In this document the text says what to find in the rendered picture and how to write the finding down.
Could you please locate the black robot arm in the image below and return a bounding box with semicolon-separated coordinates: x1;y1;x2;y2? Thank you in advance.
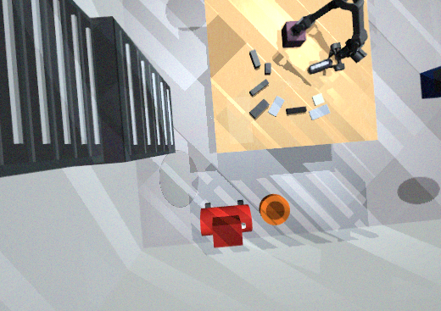
291;0;369;63

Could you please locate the white rectangular block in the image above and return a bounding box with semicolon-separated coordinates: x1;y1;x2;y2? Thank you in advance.
312;93;325;105

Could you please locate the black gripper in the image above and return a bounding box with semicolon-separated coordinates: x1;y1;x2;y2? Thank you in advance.
328;42;349;71

